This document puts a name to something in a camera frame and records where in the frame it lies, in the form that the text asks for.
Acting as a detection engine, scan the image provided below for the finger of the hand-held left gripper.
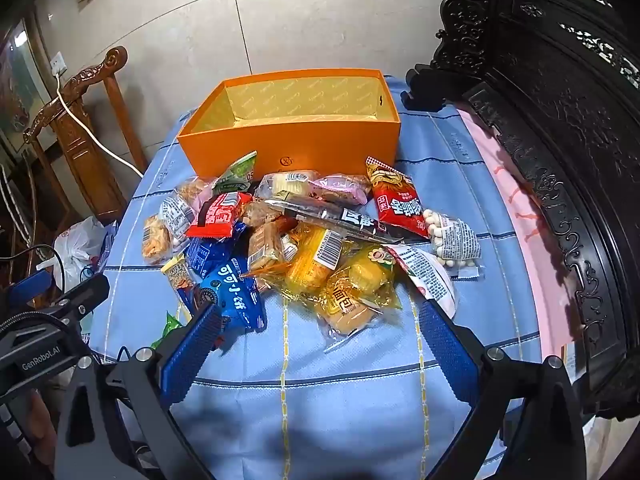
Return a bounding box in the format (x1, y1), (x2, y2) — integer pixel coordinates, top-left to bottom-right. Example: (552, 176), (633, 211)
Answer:
(37, 273), (111, 322)

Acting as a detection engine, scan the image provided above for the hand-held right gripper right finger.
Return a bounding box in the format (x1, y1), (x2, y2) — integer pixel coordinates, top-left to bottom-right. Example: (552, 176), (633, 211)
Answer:
(417, 299), (587, 480)

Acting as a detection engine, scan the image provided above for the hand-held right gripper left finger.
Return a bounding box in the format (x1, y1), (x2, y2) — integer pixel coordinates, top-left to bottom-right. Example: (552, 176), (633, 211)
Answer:
(55, 301), (223, 480)

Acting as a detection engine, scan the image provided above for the blue round cookie packet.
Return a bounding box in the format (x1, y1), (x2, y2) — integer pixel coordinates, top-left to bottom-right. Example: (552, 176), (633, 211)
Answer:
(192, 255), (268, 334)

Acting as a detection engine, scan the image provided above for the white and red packet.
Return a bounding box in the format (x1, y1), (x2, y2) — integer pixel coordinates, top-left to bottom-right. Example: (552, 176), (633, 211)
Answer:
(385, 242), (459, 319)

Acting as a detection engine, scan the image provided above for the small yellow striped packet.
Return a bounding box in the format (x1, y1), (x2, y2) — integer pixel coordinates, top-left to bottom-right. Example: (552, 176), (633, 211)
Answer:
(160, 254), (199, 312)

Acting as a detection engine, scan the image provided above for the clear fried snack packet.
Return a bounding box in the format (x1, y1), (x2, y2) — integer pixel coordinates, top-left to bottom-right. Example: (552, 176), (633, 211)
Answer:
(142, 215), (174, 267)

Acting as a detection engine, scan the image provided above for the plain blue snack packet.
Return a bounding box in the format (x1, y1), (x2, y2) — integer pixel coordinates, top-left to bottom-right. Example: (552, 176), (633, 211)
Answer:
(185, 232), (249, 281)

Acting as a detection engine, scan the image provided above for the yellow bread packet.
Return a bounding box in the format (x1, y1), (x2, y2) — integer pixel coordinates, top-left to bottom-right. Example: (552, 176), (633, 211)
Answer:
(314, 245), (402, 352)

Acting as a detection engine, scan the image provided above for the clear packet of white balls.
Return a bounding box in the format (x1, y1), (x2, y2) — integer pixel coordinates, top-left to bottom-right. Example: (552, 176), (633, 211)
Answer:
(422, 210), (484, 279)

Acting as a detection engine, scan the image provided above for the clear packet with white label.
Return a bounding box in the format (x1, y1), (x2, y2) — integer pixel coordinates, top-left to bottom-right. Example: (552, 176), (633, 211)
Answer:
(158, 195), (197, 251)

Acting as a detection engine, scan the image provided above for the orange trimmed clear cake packet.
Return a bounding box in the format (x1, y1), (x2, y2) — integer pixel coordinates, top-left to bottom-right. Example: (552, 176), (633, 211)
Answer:
(246, 220), (302, 275)

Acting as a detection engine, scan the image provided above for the red and black snack packet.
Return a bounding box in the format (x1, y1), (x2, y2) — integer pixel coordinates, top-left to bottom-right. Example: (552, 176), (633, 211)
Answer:
(185, 191), (254, 240)

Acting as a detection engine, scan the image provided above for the yellow packet with barcode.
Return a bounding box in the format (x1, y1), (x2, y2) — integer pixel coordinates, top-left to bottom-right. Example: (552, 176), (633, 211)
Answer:
(274, 224), (352, 302)

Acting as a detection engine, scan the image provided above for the pink clear cracker packet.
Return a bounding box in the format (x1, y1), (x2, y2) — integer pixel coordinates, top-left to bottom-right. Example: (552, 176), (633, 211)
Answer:
(174, 177), (217, 211)

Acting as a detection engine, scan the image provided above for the tan cookie packet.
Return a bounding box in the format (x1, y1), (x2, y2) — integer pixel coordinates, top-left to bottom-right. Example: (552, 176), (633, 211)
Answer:
(240, 201), (287, 229)

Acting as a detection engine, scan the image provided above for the red cartoon snack bag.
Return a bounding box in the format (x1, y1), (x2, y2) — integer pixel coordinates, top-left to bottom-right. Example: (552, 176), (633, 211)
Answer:
(364, 156), (427, 239)

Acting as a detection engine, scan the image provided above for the black brown cake packet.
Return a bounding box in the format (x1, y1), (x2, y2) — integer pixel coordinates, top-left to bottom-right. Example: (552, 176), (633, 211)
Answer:
(262, 197), (402, 244)

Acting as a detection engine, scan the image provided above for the light green snack packet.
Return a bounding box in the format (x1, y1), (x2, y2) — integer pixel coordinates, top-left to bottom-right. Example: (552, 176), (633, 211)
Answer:
(212, 150), (258, 197)

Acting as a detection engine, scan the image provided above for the pink cookie packet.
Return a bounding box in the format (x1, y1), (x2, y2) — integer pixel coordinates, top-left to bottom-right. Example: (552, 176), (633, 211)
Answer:
(320, 172), (374, 207)

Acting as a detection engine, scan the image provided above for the orange cardboard box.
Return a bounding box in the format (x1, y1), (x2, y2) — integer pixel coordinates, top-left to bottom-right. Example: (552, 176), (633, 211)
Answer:
(176, 68), (402, 181)

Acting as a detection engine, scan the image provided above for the person's left hand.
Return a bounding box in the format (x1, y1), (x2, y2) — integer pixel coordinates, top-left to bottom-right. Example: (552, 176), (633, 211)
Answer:
(27, 392), (58, 461)

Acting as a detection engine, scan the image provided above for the small green packet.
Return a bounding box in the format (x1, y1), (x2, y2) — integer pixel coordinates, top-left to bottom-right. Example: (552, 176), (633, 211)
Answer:
(149, 310), (187, 352)

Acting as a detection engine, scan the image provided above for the white plastic bag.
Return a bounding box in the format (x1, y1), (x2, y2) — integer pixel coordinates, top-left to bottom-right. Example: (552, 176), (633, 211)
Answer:
(52, 216), (119, 292)

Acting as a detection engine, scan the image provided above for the blue checked tablecloth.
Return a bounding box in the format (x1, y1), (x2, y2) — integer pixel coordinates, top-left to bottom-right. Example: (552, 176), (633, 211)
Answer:
(90, 76), (593, 480)

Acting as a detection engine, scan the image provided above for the brown wooden chair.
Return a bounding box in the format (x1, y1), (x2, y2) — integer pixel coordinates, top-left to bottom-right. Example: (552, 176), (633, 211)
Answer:
(22, 46), (149, 222)

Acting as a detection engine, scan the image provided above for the pink sheet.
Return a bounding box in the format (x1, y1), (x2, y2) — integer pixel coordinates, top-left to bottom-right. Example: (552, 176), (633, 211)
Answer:
(452, 101), (583, 361)

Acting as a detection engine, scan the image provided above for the dark carved wooden furniture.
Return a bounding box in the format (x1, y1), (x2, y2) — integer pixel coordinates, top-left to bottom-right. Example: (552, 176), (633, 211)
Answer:
(402, 0), (640, 417)

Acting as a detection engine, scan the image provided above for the black cable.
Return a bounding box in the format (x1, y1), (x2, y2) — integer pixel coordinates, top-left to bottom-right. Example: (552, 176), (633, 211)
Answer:
(0, 242), (69, 297)

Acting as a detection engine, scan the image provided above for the white cable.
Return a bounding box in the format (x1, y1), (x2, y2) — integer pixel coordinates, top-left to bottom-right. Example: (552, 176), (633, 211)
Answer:
(52, 72), (146, 179)

